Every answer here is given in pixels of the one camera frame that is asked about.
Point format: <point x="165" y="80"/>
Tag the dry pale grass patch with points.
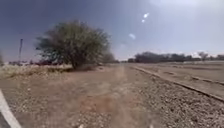
<point x="26" y="70"/>

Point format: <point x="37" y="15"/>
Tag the small distant bush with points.
<point x="108" y="58"/>

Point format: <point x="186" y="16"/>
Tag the tall thin pole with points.
<point x="20" y="50"/>

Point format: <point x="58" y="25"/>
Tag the dark kerb line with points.
<point x="180" y="84"/>

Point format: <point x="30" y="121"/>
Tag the brown dirt gravel track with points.
<point x="100" y="96"/>

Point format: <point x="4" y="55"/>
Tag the large green bushy tree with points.
<point x="74" y="43"/>

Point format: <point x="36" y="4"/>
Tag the flat bare dirt field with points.
<point x="196" y="74"/>

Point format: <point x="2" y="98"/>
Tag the row of distant trees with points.
<point x="166" y="57"/>

